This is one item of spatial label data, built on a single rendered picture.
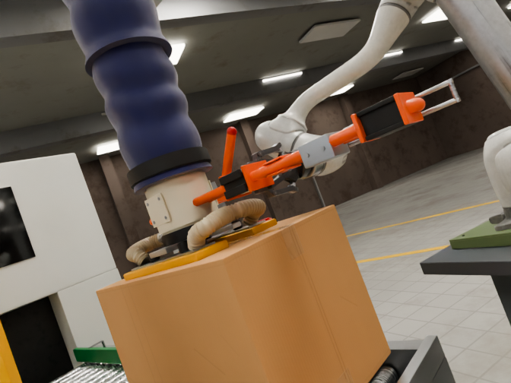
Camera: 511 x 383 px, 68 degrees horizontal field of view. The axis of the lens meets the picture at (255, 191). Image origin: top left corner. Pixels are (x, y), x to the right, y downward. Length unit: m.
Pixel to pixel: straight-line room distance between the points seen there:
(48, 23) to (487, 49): 4.37
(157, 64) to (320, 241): 0.60
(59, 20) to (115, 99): 3.91
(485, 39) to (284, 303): 0.78
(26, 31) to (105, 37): 3.78
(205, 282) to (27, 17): 4.39
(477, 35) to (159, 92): 0.79
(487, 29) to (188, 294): 0.92
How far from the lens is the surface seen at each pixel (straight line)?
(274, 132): 1.15
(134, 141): 1.00
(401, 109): 0.63
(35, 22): 4.90
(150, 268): 0.99
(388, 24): 1.24
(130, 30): 1.07
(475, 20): 1.13
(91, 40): 1.11
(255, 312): 0.73
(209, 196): 0.92
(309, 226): 0.89
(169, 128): 0.98
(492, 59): 1.13
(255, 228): 0.96
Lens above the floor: 1.11
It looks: 2 degrees up
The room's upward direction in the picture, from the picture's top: 21 degrees counter-clockwise
